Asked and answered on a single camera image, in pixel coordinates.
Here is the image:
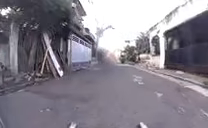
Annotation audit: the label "green bushes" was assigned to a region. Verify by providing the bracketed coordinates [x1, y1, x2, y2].
[120, 44, 140, 64]

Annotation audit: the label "building with pale gate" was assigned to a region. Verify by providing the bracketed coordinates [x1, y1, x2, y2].
[66, 0, 97, 71]

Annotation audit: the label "bare tree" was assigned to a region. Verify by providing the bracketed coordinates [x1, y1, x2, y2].
[93, 24, 116, 58]

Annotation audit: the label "grey asphalt road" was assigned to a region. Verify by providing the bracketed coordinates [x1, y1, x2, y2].
[0, 63, 208, 128]

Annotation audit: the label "leaning wooden planks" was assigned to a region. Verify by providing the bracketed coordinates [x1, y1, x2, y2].
[38, 31, 65, 79]

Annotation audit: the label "robot's own part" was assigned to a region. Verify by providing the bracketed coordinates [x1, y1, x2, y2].
[138, 121, 149, 128]
[68, 121, 78, 128]

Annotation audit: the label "dark wooden fence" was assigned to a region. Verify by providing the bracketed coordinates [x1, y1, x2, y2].
[17, 29, 70, 76]

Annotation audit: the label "white building with dark gate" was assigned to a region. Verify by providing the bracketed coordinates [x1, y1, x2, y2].
[146, 0, 208, 78]

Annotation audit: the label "spreading dark tree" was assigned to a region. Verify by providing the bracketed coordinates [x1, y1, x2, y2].
[0, 0, 76, 41]

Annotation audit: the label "grey concrete pavement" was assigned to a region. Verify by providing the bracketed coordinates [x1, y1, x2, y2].
[131, 63, 208, 101]

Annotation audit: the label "grey wall with pillar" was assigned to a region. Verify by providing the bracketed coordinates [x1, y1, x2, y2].
[0, 21, 21, 88]

